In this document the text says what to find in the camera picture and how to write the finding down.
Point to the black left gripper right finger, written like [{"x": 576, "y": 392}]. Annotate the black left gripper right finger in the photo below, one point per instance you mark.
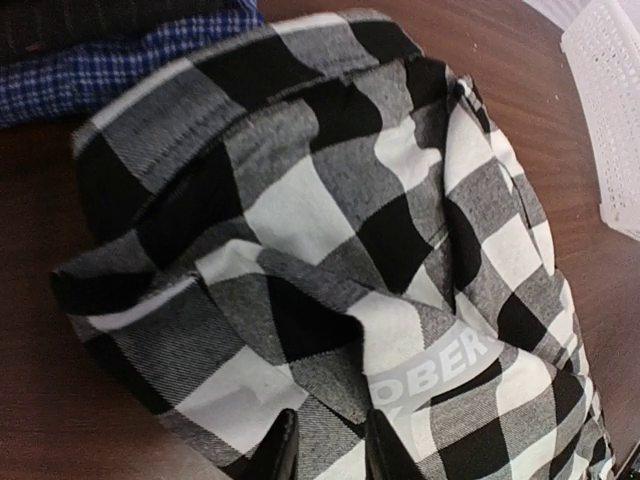
[{"x": 387, "y": 457}]

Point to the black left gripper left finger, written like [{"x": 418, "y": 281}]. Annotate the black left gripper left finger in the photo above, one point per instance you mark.
[{"x": 276, "y": 457}]

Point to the black white plaid shirt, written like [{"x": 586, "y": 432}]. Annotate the black white plaid shirt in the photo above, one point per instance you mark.
[{"x": 317, "y": 216}]

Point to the blue white checked folded shirt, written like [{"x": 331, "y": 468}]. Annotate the blue white checked folded shirt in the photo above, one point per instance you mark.
[{"x": 83, "y": 77}]

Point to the white plastic laundry basket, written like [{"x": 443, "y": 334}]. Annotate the white plastic laundry basket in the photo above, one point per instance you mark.
[{"x": 602, "y": 49}]

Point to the dark folded shirt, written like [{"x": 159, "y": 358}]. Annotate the dark folded shirt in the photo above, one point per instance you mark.
[{"x": 30, "y": 27}]

